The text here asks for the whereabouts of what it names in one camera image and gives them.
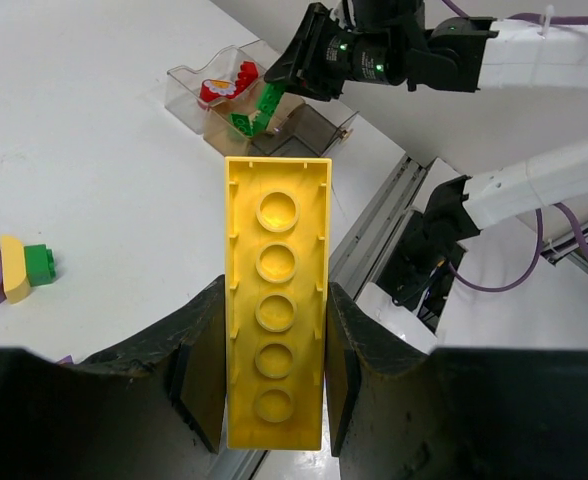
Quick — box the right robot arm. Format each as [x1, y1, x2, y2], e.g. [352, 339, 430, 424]
[264, 1, 588, 101]

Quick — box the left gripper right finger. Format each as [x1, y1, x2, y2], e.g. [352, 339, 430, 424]
[326, 283, 588, 479]

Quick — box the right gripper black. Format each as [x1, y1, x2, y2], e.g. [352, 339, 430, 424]
[264, 1, 425, 100]

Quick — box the small red lego brick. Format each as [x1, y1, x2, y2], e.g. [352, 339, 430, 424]
[230, 61, 260, 98]

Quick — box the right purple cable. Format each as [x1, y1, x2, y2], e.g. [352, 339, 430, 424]
[441, 0, 588, 26]

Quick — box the long yellow lego plate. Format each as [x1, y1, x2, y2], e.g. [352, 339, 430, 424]
[224, 156, 332, 451]

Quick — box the purple cable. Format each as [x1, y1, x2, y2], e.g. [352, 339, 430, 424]
[441, 0, 588, 26]
[448, 202, 588, 292]

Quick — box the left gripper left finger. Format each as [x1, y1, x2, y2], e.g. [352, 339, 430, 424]
[0, 278, 226, 479]

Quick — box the purple butterfly half lego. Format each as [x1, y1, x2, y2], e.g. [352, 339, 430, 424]
[57, 355, 74, 365]

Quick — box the clear plastic container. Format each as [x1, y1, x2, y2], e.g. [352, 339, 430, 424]
[165, 40, 278, 135]

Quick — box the amber plastic container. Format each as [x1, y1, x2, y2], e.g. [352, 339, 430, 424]
[203, 94, 304, 156]

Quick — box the aluminium front rail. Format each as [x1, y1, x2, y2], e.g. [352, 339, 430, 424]
[322, 163, 420, 439]

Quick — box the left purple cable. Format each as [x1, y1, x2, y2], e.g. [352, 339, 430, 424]
[448, 202, 588, 292]

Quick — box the red flower lego piece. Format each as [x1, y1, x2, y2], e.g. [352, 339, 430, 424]
[198, 79, 235, 110]

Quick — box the yellow half round lego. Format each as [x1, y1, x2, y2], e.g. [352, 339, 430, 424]
[0, 235, 31, 304]

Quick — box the green lego plate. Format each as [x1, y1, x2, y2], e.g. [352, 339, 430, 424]
[252, 83, 285, 134]

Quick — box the small green lego brick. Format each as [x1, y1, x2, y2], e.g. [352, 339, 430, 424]
[24, 244, 56, 287]

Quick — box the green square lego brick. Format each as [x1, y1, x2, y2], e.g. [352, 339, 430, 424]
[229, 112, 255, 138]

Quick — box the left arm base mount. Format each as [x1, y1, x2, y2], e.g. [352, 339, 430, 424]
[375, 210, 466, 334]

